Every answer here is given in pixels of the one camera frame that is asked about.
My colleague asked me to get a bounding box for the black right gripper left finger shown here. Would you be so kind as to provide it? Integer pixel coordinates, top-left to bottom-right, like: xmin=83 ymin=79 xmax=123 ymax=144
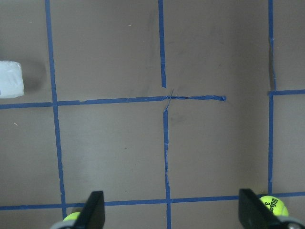
xmin=51 ymin=190 xmax=106 ymax=229

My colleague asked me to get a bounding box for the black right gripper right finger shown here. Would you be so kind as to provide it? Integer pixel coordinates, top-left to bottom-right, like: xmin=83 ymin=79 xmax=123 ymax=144
xmin=238 ymin=189 xmax=305 ymax=229

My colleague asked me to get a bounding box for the white blue tennis ball can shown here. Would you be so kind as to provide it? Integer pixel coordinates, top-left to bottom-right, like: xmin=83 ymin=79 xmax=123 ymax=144
xmin=0 ymin=61 xmax=24 ymax=99

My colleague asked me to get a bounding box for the tennis ball by right base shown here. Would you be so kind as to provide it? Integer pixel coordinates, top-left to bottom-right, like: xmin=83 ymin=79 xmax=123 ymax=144
xmin=63 ymin=212 xmax=80 ymax=221

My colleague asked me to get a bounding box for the tennis ball nearest right camera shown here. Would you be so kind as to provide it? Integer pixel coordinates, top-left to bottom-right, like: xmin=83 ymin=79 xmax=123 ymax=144
xmin=260 ymin=196 xmax=289 ymax=217

